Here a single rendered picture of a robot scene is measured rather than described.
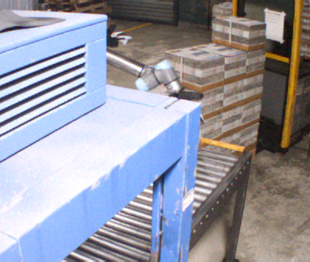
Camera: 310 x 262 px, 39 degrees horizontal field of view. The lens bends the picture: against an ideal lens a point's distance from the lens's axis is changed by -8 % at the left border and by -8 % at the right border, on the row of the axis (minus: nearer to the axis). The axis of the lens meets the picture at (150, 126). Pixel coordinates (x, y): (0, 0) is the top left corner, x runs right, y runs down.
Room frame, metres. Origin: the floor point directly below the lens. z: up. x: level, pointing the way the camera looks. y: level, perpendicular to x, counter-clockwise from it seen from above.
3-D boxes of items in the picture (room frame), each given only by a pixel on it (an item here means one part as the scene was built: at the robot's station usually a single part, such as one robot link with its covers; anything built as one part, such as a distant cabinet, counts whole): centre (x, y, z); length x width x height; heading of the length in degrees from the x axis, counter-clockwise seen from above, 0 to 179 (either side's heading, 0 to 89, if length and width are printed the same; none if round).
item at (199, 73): (3.39, -0.32, 0.95); 0.38 x 0.29 x 0.23; 45
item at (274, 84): (4.37, -1.31, 0.40); 0.69 x 0.55 x 0.80; 45
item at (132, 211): (1.69, 0.05, 0.77); 0.47 x 0.05 x 0.05; 62
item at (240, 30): (3.81, -0.74, 0.65); 0.39 x 0.30 x 1.29; 45
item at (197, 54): (3.40, -0.32, 1.06); 0.37 x 0.29 x 0.01; 45
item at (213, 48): (3.59, -0.53, 1.06); 0.37 x 0.28 x 0.01; 46
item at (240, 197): (2.26, -0.53, 0.34); 0.06 x 0.06 x 0.68; 62
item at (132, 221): (1.63, 0.08, 0.77); 0.47 x 0.05 x 0.05; 62
